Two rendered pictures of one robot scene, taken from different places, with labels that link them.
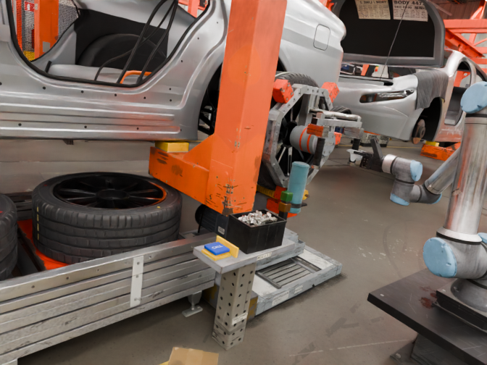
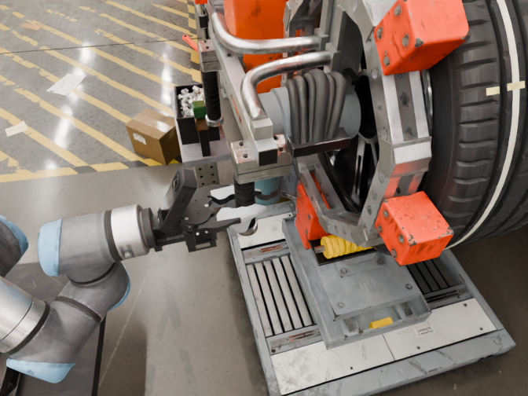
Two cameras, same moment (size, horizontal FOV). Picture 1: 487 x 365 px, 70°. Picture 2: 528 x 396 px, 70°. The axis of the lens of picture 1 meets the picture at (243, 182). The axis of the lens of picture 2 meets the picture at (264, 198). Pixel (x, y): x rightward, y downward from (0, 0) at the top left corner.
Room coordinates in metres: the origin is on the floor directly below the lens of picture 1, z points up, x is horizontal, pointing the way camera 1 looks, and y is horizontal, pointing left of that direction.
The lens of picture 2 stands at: (2.12, -0.91, 1.34)
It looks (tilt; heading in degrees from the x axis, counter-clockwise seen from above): 50 degrees down; 121
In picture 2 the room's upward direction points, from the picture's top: straight up
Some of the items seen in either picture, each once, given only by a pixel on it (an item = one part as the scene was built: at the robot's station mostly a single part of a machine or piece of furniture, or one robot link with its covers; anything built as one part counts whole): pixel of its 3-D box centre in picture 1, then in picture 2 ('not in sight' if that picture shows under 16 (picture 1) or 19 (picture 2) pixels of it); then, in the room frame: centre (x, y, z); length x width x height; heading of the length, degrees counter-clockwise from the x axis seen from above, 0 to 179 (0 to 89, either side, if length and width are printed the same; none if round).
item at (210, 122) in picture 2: (318, 152); (211, 94); (1.63, -0.33, 0.83); 0.04 x 0.04 x 0.16
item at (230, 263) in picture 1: (247, 248); (198, 122); (1.32, -0.06, 0.44); 0.43 x 0.17 x 0.03; 136
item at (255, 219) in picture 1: (256, 229); (196, 111); (1.34, -0.08, 0.51); 0.20 x 0.14 x 0.13; 132
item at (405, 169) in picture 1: (406, 169); (82, 243); (1.67, -0.77, 0.80); 0.12 x 0.09 x 0.10; 46
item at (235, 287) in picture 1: (234, 298); (203, 160); (1.30, -0.04, 0.21); 0.10 x 0.10 x 0.42; 46
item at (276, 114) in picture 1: (301, 137); (333, 113); (1.91, -0.27, 0.85); 0.54 x 0.07 x 0.54; 136
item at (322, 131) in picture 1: (317, 129); (220, 53); (1.65, -0.30, 0.93); 0.09 x 0.05 x 0.05; 46
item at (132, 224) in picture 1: (111, 212); not in sight; (1.57, 0.61, 0.39); 0.66 x 0.66 x 0.24
